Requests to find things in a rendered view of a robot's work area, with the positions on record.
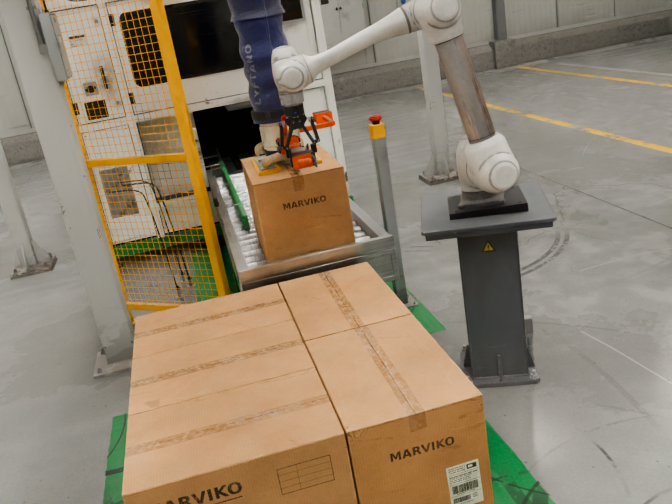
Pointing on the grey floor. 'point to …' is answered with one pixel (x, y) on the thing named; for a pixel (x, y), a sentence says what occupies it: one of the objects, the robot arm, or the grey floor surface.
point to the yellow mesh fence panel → (168, 165)
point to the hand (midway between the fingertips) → (302, 157)
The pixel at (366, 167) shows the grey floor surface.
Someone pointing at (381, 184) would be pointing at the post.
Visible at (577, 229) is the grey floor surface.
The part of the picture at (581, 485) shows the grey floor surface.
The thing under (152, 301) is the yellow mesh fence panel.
